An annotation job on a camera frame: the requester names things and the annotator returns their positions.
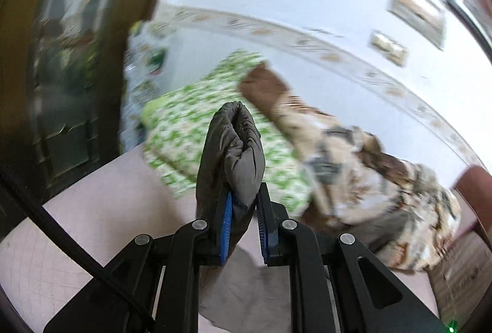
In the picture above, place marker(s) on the small framed wall picture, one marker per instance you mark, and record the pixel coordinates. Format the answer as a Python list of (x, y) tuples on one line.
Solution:
[(388, 48)]

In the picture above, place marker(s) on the wooden glass-door cabinet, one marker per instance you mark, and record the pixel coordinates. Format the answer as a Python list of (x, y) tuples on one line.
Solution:
[(65, 87)]

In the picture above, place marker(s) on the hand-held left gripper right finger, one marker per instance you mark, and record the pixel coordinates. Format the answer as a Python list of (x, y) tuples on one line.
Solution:
[(264, 237)]

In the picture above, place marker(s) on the grey quilted jacket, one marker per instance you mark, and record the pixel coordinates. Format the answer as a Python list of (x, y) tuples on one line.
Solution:
[(234, 148)]

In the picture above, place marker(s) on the large framed wall picture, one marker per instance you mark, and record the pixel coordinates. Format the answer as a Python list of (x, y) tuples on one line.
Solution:
[(417, 6)]

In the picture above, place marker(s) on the beige floral blanket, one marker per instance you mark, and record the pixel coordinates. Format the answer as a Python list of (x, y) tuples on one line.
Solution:
[(346, 171)]

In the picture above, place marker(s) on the striped sofa cushion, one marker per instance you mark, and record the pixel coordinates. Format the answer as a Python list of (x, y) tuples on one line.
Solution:
[(465, 279)]

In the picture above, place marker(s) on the reddish brown sofa armrest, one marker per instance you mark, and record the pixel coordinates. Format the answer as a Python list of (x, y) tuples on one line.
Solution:
[(476, 194)]

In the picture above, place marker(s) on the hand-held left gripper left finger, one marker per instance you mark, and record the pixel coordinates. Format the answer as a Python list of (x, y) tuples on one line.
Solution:
[(227, 226)]

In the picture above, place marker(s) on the green checked pillow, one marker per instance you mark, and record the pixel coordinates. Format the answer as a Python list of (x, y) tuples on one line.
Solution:
[(180, 114)]

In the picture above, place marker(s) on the light blue patterned cloth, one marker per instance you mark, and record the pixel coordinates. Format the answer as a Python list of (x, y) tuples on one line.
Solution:
[(134, 95)]

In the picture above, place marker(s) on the pink quilted bed sheet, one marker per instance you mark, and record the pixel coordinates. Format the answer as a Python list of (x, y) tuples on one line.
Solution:
[(96, 202)]

